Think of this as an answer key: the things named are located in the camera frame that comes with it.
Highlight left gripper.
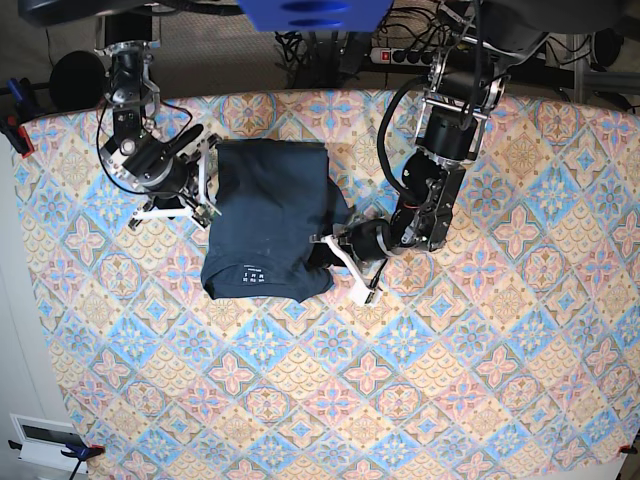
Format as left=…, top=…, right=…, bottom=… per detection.
left=307, top=219, right=394, bottom=271

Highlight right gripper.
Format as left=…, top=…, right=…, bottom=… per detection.
left=102, top=124, right=222, bottom=228

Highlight dark blue t-shirt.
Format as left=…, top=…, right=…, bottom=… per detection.
left=201, top=139, right=351, bottom=302

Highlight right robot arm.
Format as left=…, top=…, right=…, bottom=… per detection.
left=96, top=6, right=221, bottom=230

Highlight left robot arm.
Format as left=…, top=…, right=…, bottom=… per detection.
left=309, top=1, right=546, bottom=267

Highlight black round stool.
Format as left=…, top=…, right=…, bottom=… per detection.
left=49, top=51, right=106, bottom=112

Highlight red black clamp left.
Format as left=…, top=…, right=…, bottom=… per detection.
left=0, top=116, right=34, bottom=158

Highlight white power strip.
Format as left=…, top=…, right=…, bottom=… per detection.
left=368, top=45, right=464, bottom=70

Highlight patterned tablecloth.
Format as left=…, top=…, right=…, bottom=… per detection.
left=12, top=97, right=639, bottom=479

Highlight blue clamp bottom left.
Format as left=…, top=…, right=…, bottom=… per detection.
left=7, top=438, right=106, bottom=460

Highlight white floor vent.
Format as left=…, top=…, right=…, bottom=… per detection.
left=10, top=413, right=83, bottom=473

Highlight red clamp bottom right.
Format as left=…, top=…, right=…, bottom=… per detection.
left=619, top=445, right=638, bottom=455

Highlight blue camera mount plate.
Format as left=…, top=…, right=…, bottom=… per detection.
left=238, top=0, right=393, bottom=33

